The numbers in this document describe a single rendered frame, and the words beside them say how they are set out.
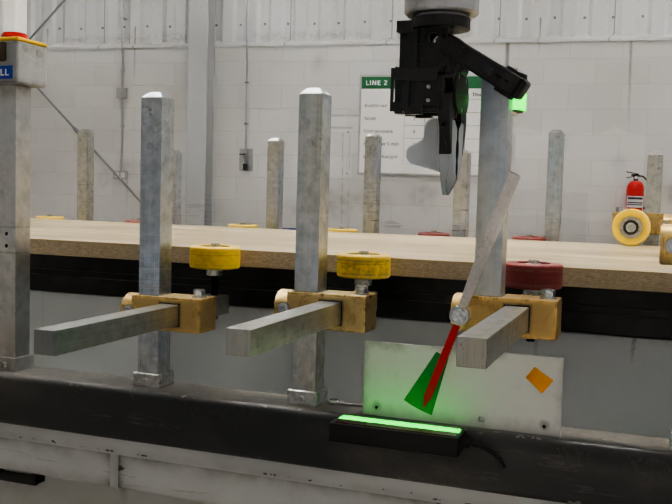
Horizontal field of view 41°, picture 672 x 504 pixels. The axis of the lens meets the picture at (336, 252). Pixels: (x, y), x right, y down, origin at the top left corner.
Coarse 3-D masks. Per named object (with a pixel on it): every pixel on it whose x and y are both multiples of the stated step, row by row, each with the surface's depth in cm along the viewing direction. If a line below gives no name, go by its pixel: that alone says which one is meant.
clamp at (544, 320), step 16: (480, 304) 113; (496, 304) 113; (512, 304) 112; (528, 304) 111; (544, 304) 111; (560, 304) 113; (480, 320) 114; (528, 320) 111; (544, 320) 111; (560, 320) 114; (528, 336) 112; (544, 336) 111
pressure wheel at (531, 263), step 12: (516, 264) 122; (528, 264) 121; (540, 264) 121; (552, 264) 122; (516, 276) 122; (528, 276) 121; (540, 276) 120; (552, 276) 121; (516, 288) 122; (528, 288) 121; (540, 288) 121; (552, 288) 121
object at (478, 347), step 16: (496, 320) 99; (512, 320) 100; (464, 336) 87; (480, 336) 87; (496, 336) 90; (512, 336) 100; (464, 352) 86; (480, 352) 86; (496, 352) 91; (480, 368) 86
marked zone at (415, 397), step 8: (432, 360) 116; (432, 368) 116; (424, 376) 117; (440, 376) 116; (416, 384) 117; (424, 384) 117; (440, 384) 116; (416, 392) 117; (424, 392) 117; (408, 400) 117; (416, 400) 117; (432, 400) 116; (424, 408) 117; (432, 408) 116
